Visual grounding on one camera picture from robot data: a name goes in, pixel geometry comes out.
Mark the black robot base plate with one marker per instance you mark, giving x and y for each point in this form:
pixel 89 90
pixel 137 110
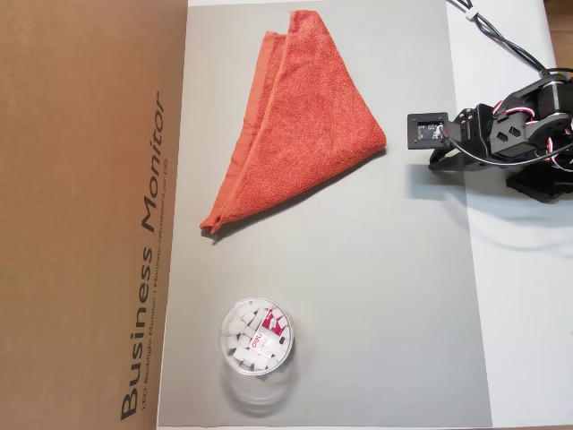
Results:
pixel 537 188

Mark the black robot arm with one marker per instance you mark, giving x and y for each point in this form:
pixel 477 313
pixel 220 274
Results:
pixel 537 112

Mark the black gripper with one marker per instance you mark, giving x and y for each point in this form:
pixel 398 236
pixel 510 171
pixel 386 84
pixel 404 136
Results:
pixel 448 158

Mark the black square wrist camera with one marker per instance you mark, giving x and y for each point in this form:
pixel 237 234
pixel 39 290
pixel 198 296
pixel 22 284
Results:
pixel 427 131

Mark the brown cardboard monitor box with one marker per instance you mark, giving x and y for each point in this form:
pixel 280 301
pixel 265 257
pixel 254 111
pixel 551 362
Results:
pixel 80 224

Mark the orange terry towel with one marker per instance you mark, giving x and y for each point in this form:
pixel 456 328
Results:
pixel 309 125

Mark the grey table mat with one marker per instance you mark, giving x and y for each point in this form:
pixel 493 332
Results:
pixel 358 291

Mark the red white eraser packet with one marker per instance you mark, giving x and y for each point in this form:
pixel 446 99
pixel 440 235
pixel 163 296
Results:
pixel 268 333

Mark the clear plastic jar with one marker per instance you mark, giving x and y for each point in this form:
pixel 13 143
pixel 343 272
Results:
pixel 257 345

